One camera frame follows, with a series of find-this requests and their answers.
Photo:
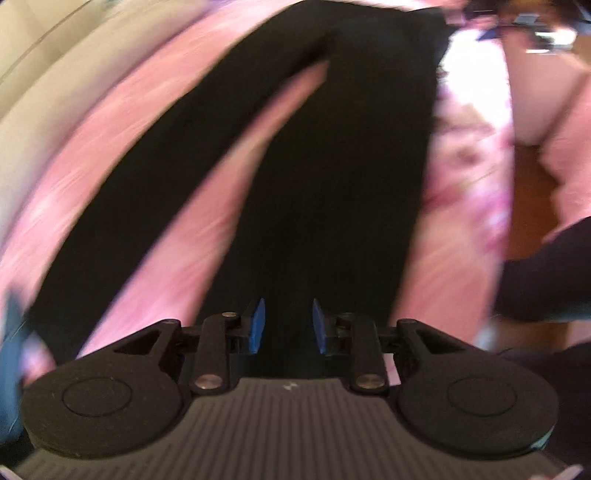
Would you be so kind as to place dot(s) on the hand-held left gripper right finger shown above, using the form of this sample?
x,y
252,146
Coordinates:
x,y
319,327

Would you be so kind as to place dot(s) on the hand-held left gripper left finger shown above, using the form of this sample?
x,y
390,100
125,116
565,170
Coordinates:
x,y
257,325

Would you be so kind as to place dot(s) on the black pants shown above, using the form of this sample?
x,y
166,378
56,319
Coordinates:
x,y
346,184

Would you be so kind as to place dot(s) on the person's dark clothing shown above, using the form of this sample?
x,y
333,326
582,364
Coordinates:
x,y
549,277

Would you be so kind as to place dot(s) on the pink fluffy blanket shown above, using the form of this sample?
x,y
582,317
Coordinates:
x,y
92,138

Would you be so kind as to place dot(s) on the blue denim garment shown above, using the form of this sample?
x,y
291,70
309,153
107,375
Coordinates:
x,y
11,369

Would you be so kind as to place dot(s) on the pink crumpled cloth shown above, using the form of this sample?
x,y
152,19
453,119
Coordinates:
x,y
572,184

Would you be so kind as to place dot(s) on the pale pink cushion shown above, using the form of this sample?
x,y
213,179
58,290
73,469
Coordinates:
x,y
545,92

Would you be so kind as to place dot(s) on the cream wardrobe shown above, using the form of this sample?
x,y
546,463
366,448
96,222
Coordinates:
x,y
41,27

